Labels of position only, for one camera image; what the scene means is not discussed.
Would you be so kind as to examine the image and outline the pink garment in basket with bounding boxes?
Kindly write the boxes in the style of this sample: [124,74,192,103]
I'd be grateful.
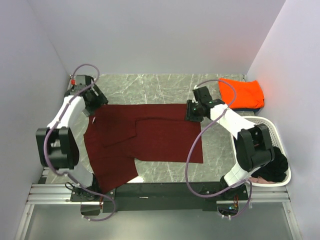
[231,134,276,185]

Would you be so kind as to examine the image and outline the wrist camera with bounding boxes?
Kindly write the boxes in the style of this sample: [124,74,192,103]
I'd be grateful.
[193,86,213,104]
[71,74,94,94]

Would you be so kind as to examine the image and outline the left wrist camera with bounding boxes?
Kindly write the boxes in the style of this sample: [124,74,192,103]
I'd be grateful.
[71,74,94,94]

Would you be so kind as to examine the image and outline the folded orange t-shirt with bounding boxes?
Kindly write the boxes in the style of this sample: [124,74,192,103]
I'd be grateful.
[218,78,265,110]

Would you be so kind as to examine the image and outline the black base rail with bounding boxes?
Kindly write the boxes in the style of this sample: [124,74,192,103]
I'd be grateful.
[70,182,249,213]

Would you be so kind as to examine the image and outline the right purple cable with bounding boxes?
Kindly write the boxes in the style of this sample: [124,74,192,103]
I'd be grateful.
[184,79,254,219]

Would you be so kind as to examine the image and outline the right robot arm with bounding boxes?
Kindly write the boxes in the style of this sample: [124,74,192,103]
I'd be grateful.
[184,99,275,200]

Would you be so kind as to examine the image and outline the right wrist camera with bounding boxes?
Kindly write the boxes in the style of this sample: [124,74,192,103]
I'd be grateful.
[193,86,213,104]

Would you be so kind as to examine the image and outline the white plastic laundry basket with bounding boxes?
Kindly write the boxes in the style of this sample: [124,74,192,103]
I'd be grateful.
[243,115,292,188]

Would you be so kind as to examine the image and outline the dark red t-shirt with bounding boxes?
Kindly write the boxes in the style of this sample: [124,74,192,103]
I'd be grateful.
[83,103,201,193]

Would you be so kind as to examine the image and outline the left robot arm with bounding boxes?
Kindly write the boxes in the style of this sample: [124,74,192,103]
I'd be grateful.
[35,85,108,201]

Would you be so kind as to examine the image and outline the black garment in basket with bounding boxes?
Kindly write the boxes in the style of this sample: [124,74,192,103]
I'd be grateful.
[255,146,289,183]

